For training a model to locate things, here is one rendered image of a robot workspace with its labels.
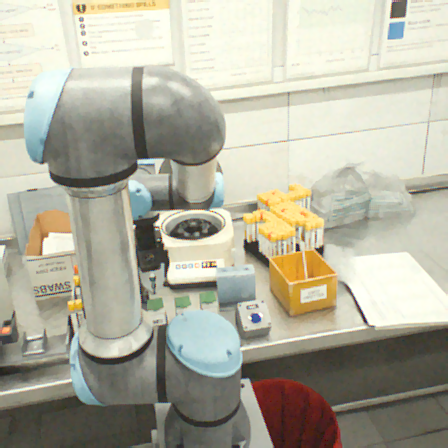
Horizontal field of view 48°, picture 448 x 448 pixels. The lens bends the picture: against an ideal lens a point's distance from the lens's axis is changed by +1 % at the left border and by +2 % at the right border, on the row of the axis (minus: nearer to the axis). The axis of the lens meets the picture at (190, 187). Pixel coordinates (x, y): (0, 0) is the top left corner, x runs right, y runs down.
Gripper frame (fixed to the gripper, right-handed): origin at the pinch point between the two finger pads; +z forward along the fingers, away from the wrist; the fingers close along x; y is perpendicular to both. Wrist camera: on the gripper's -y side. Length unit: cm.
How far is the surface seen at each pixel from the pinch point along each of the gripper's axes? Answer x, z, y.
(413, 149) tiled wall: -102, -3, 57
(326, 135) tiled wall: -69, -13, 58
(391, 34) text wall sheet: -89, -45, 56
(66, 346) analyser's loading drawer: 21.7, 7.2, -4.9
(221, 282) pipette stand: -17.8, 4.8, 5.9
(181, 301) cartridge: -6.6, 6.0, 2.4
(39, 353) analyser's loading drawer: 27.9, 8.2, -4.3
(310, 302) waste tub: -38.9, 9.6, -1.9
